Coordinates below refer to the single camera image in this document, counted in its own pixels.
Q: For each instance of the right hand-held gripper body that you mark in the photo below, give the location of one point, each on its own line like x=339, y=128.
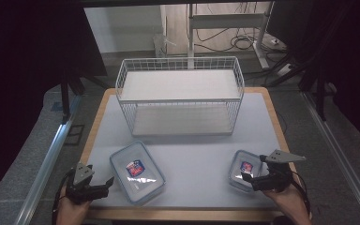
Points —
x=276, y=178

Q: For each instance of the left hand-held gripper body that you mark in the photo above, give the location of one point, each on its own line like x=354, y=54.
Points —
x=82, y=175

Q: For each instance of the small clear lidded food container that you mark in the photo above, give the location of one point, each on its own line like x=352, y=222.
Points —
x=243, y=167

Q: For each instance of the large clear lidded food container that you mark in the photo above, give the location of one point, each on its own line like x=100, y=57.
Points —
x=136, y=173

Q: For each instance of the person's right hand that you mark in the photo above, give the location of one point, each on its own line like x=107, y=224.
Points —
x=289, y=203

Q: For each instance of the person's left hand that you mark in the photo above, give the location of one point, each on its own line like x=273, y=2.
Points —
x=70, y=212

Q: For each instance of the black square floor plate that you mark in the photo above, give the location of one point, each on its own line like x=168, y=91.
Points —
x=74, y=135

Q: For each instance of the pale grey table mat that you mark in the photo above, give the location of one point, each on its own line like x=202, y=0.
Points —
x=197, y=156

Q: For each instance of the black tripod stand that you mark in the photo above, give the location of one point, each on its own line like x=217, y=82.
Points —
x=67, y=90

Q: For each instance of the black metal stand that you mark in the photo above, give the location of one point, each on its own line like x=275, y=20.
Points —
x=320, y=90

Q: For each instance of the white power strip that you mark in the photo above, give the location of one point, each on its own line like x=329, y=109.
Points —
x=285, y=70

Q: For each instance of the aluminium rail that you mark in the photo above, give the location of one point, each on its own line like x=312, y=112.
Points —
x=340, y=156
x=48, y=165

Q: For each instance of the white metal desk frame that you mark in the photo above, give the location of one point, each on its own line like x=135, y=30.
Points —
x=228, y=21

